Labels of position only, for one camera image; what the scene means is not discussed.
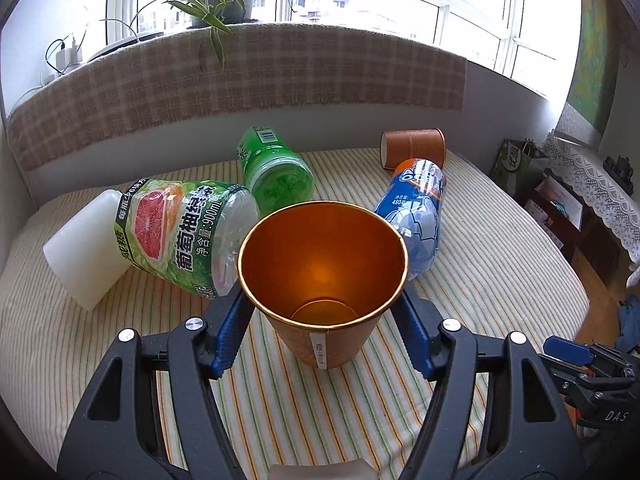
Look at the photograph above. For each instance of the grapefruit label plastic bottle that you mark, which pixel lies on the grapefruit label plastic bottle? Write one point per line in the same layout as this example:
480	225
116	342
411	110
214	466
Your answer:
170	230

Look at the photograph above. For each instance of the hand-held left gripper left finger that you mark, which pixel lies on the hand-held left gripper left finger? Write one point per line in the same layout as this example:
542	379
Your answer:
231	334

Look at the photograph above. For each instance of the white lace cloth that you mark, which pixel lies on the white lace cloth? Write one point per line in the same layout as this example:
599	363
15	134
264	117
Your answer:
595	180

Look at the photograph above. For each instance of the white power strip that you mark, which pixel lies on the white power strip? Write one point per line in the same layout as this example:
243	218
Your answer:
57	74

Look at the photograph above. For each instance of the white round device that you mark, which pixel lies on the white round device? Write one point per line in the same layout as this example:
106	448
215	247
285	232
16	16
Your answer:
125	44

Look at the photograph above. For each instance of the green wall poster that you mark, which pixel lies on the green wall poster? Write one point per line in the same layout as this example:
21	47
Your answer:
597	45

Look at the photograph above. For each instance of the dark figurine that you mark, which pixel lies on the dark figurine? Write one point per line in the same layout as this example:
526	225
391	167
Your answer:
620	167

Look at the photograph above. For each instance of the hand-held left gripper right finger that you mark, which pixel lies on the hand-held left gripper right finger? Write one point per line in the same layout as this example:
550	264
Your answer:
416	340

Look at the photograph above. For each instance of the dark wooden cabinet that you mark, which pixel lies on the dark wooden cabinet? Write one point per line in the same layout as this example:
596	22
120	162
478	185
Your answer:
575	230

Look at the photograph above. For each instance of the green plastic bottle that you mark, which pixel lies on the green plastic bottle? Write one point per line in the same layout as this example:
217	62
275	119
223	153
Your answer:
270	165

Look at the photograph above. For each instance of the white window frame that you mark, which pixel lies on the white window frame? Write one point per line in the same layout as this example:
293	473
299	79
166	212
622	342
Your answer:
450	10

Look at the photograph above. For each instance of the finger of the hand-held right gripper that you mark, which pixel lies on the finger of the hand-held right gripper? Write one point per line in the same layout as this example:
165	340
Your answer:
567	350

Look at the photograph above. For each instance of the striped tablecloth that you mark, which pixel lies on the striped tablecloth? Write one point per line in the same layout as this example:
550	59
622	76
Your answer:
500	270

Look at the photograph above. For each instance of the green paper bag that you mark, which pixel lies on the green paper bag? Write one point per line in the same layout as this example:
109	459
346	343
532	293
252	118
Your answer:
517	165

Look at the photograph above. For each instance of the plaid windowsill cloth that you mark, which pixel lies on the plaid windowsill cloth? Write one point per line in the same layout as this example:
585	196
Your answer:
300	75

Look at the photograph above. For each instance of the blue cloth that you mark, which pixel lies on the blue cloth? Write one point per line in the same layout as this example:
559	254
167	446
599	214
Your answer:
630	322

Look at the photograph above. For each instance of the orange paper cup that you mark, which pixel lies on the orange paper cup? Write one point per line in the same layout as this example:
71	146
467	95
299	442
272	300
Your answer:
320	260

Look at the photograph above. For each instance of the white charger plug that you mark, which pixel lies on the white charger plug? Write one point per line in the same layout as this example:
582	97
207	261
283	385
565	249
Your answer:
74	50

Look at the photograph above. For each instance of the brown paper cup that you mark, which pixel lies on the brown paper cup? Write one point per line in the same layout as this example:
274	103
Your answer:
415	145

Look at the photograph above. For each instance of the blue label plastic bottle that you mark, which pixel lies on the blue label plastic bottle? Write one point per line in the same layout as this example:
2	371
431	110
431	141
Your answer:
415	210

